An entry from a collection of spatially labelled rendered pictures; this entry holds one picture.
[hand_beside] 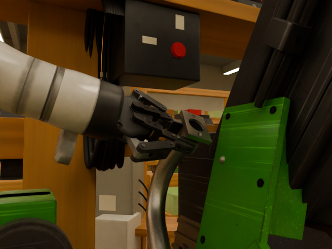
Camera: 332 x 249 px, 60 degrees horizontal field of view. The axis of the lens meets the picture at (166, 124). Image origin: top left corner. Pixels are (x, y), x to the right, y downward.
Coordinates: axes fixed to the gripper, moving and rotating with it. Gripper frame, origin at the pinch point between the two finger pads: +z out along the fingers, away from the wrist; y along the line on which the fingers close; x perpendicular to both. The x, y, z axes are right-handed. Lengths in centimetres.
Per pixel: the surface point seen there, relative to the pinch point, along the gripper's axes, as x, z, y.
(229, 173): -1.8, 4.9, -7.2
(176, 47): -3.8, 1.0, 23.2
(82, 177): 24.6, -7.8, 9.1
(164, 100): 505, 403, 876
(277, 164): -8.3, 5.6, -10.7
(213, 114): 344, 444, 617
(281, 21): -20.0, 0.9, -0.9
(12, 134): 27.6, -23.0, 19.0
